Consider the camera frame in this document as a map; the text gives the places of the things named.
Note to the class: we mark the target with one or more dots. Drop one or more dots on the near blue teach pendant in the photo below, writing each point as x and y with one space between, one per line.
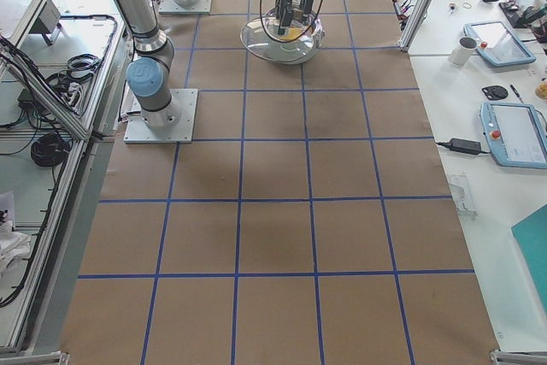
514 134

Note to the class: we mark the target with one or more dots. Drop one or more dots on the glass pot lid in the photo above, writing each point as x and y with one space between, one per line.
280 38

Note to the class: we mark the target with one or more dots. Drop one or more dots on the black round disc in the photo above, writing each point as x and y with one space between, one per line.
495 92

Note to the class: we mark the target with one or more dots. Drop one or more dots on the teal folder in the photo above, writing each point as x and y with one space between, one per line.
530 235

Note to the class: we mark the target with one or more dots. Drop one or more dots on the black charger with cable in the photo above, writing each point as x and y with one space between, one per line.
463 146

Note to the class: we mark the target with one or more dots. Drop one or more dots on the blue teach pendant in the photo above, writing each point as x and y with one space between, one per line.
514 134
498 44

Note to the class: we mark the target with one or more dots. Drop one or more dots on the black pen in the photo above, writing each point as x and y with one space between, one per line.
513 89

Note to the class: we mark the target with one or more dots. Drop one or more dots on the far blue teach pendant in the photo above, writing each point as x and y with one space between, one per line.
498 44

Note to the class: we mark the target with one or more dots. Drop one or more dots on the white mug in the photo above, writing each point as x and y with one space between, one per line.
465 47

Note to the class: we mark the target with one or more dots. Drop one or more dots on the clear plastic bracket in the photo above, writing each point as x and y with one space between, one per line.
461 194

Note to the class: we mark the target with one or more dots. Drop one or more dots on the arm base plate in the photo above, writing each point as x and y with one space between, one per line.
173 124
184 7

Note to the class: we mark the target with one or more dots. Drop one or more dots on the yellow corn cob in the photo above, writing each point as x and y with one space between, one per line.
297 32

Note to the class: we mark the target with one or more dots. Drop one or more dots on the power strip with plugs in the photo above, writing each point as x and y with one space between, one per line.
402 8

